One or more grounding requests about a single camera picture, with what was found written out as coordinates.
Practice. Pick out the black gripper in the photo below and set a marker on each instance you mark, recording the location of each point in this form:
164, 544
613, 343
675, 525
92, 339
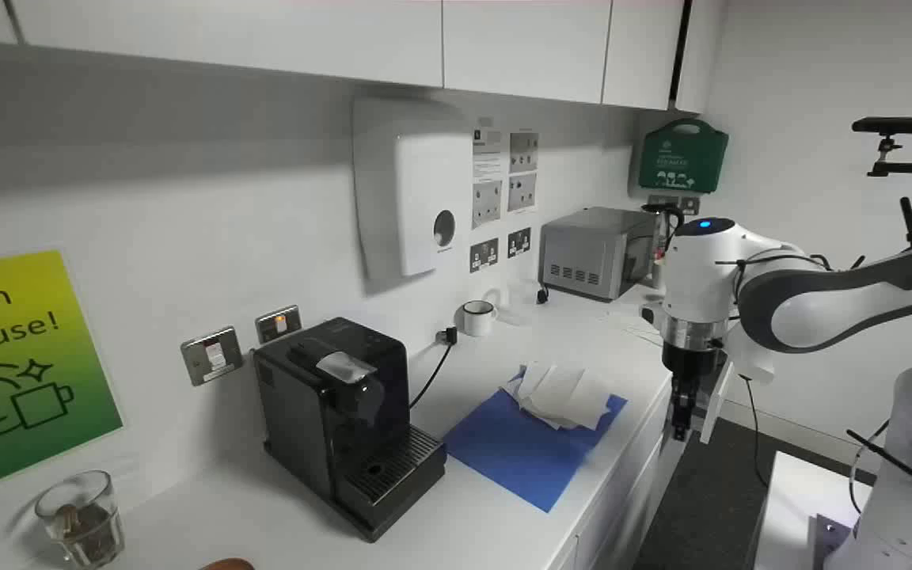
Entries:
694, 370

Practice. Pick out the white paper towel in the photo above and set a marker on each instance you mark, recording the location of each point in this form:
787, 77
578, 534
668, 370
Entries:
585, 409
539, 386

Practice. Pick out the white robot base table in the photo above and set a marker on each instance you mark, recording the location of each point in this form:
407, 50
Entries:
793, 509

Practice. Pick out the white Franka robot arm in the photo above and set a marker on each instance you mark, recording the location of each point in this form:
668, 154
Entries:
699, 279

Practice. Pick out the white open drawer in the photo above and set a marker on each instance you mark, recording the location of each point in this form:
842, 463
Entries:
721, 406

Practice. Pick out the white base cabinet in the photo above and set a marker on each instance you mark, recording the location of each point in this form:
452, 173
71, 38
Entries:
624, 495

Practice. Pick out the blue perforated cloth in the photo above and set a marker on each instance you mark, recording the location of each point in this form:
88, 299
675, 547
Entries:
520, 455

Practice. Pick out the grey metal microwave oven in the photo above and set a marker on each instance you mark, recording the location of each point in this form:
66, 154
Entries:
588, 255

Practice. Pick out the small white round cup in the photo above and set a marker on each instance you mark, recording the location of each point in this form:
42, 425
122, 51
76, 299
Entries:
478, 321

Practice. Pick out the green first aid kit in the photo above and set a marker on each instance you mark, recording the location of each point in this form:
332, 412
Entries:
678, 155

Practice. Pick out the instruction sheet with two photos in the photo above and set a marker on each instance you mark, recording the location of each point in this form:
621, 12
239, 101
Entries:
524, 190

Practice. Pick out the instruction sheet with one photo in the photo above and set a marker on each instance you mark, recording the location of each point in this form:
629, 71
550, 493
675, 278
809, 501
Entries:
489, 201

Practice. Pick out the white paper towel dispenser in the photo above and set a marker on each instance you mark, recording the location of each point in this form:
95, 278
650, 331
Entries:
414, 190

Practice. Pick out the black coffee machine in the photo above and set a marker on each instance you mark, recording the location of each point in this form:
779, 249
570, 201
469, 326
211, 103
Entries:
317, 424

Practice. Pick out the brown round object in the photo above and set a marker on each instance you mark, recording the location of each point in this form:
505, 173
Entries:
230, 564

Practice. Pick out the clear glass cup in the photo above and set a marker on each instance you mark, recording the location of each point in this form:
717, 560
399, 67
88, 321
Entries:
80, 525

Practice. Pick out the green yellow poster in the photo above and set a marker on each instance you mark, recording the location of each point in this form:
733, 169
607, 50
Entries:
25, 370

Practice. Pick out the black wall plug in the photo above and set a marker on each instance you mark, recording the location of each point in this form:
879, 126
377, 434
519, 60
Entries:
542, 296

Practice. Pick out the dark double wall socket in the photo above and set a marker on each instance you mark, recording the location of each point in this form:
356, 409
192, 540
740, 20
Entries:
520, 241
484, 255

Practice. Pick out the black camera on stand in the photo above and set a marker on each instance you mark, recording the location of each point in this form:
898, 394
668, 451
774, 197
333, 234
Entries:
891, 126

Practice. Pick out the silver wall socket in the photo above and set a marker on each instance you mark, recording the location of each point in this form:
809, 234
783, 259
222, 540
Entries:
211, 357
280, 325

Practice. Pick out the white wall cabinet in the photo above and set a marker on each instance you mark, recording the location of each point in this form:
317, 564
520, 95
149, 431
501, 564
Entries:
268, 35

